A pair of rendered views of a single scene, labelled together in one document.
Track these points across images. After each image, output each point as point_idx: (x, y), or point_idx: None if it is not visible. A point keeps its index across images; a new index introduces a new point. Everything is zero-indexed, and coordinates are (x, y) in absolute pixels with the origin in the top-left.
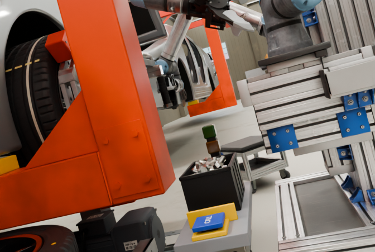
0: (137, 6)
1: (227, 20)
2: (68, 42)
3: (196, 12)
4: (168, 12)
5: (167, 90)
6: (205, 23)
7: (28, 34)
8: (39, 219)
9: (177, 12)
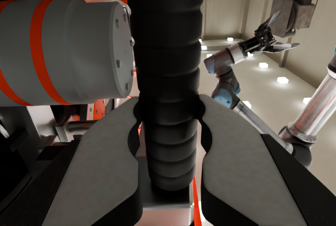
0: (207, 58)
1: (263, 22)
2: (101, 104)
3: (248, 42)
4: (228, 47)
5: (198, 92)
6: (253, 32)
7: None
8: None
9: (234, 43)
